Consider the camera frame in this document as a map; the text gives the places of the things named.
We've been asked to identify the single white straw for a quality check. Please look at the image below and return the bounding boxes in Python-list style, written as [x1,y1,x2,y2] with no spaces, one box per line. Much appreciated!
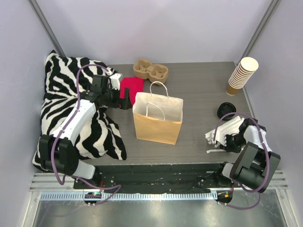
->
[206,149,225,154]

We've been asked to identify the brown paper bag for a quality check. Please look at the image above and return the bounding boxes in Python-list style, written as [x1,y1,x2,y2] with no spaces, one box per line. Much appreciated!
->
[132,81,183,145]

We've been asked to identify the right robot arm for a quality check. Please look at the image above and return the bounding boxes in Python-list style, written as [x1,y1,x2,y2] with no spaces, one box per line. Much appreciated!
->
[214,118,281,193]

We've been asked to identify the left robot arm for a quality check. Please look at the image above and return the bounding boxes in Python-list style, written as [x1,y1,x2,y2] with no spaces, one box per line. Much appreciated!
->
[38,73,132,189]

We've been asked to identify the pink folded cloth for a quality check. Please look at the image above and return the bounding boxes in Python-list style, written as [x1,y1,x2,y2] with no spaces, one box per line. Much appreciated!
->
[120,77,144,105]

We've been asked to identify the stack of black lids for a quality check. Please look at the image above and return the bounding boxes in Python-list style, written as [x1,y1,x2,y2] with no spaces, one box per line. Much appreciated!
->
[217,102,236,118]

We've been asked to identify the cardboard cup carrier tray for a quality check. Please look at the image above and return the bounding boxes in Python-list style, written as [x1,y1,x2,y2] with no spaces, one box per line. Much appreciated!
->
[133,59,169,83]

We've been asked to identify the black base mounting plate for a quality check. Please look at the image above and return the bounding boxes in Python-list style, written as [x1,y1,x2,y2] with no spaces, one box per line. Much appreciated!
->
[88,164,232,194]

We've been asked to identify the stack of paper cups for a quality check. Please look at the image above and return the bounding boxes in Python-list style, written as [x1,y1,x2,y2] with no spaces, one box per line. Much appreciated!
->
[226,57,259,96]

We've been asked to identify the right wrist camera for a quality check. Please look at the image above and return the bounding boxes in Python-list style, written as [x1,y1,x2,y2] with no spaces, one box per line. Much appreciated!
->
[210,129,226,146]

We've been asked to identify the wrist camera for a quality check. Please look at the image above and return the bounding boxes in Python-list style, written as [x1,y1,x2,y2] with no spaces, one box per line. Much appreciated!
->
[210,129,226,146]
[109,73,124,90]

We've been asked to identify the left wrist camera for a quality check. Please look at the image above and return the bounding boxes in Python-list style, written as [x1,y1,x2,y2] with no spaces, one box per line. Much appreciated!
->
[109,73,124,90]

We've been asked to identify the white cable duct strip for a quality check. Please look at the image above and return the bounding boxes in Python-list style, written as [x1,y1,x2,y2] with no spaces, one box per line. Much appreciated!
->
[40,191,217,201]

